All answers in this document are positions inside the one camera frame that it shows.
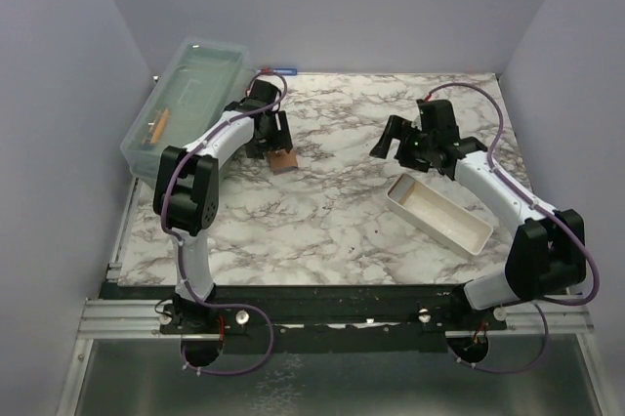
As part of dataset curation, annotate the tan leather card holder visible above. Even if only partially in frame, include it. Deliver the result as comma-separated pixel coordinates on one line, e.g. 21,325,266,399
267,149,299,175

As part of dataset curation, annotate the red blue screwdriver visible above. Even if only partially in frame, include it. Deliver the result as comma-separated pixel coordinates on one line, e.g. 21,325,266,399
258,67,298,76

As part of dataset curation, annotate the orange tool inside box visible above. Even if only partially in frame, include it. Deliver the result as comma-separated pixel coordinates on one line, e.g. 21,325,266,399
140,108,170,147

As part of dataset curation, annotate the clear green plastic box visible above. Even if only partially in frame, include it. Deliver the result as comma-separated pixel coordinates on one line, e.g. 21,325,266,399
121,37,255,187

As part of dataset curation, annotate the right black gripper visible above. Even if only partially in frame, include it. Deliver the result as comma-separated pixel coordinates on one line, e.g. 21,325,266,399
370,115,436,174

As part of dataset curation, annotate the aluminium rail frame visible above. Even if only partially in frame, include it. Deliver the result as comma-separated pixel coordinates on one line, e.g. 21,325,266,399
72,181,595,339

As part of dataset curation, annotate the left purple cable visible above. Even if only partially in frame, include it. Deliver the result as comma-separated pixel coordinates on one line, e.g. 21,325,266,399
160,69,289,378

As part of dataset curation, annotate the white rectangular tray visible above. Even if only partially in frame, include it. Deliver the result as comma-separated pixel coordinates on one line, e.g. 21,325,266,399
386,174,493,258

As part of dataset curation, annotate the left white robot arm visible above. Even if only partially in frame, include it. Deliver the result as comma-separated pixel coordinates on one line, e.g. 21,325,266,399
152,75,293,333

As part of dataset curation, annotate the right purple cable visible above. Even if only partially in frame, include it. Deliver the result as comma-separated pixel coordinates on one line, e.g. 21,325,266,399
424,82,601,374

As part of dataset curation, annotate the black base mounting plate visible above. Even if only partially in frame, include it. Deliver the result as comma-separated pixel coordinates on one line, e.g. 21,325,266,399
99,283,506,357

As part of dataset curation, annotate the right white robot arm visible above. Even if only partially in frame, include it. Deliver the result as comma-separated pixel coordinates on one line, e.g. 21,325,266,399
369,100,587,330

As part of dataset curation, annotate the purple cable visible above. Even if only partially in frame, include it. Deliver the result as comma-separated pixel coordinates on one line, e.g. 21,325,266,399
424,82,601,374
160,69,289,378

